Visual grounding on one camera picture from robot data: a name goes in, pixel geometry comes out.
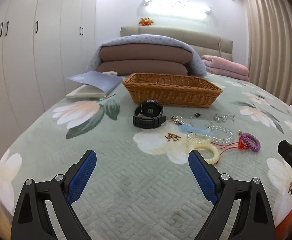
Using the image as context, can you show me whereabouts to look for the red cord charm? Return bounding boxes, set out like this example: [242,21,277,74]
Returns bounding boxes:
[217,140,245,153]

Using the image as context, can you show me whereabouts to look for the white wardrobe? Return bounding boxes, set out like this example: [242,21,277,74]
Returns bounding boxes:
[0,0,97,165]

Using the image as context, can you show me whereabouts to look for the beige padded headboard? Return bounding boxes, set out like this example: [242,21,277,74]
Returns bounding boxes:
[120,26,233,62]

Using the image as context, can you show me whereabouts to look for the cream coil hair tie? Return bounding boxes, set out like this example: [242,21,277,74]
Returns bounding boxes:
[186,140,220,165]

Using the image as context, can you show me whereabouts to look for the black wrist watch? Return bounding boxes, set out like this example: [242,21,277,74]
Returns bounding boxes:
[133,99,167,129]

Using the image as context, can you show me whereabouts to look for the silver crystal chain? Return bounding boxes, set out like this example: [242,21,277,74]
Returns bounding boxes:
[213,114,235,123]

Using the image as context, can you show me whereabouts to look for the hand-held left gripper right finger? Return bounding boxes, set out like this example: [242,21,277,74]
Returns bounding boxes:
[188,149,278,240]

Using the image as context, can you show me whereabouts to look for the open blue book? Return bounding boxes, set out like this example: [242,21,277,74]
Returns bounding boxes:
[66,71,123,99]

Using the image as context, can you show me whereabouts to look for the purple coil hair tie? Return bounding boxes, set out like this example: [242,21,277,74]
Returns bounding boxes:
[240,132,261,152]

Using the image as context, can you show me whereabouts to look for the clear bead bracelet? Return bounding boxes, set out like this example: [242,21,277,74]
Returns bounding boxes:
[187,132,211,143]
[207,125,234,144]

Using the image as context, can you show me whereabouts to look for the green floral bedspread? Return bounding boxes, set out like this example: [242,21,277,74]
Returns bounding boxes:
[0,74,292,240]

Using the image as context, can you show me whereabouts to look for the stacked brown pillows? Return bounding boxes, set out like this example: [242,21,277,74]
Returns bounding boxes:
[97,45,194,77]

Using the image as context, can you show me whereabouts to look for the brown wicker basket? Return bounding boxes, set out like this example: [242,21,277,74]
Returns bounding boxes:
[122,73,223,109]

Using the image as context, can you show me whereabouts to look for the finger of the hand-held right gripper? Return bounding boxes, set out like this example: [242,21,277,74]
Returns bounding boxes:
[278,140,292,174]

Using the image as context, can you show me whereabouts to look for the beige curtain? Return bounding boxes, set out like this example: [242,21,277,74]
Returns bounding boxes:
[245,0,292,105]

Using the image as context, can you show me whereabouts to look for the silver metal hair clip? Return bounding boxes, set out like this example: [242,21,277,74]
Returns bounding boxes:
[168,116,185,126]

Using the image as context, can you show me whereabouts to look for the folded pink blanket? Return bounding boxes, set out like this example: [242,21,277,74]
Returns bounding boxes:
[201,55,250,81]

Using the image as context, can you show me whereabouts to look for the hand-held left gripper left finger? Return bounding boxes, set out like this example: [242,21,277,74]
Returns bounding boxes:
[11,149,97,240]

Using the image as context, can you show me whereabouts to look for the wall light strip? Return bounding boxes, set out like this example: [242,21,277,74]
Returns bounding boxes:
[136,0,213,22]

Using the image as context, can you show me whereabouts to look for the blue-grey patterned blanket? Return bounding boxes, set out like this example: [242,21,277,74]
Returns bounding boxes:
[86,35,208,77]

